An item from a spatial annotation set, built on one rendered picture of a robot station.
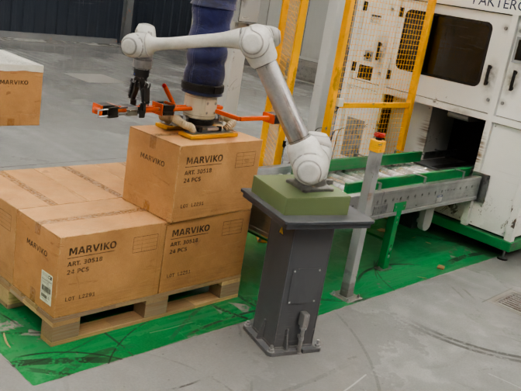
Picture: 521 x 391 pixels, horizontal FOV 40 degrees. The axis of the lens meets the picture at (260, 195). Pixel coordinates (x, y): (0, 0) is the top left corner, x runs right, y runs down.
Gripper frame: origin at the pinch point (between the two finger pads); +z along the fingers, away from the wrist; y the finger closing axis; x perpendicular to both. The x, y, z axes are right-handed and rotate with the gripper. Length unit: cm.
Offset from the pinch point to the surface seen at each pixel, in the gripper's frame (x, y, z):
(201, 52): -32.3, -4.4, -30.2
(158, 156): -10.7, -7.0, 22.1
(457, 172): -291, -26, 47
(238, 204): -59, -20, 49
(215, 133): -43.1, -11.9, 10.5
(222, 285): -57, -20, 97
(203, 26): -33, -3, -43
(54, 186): 14, 47, 52
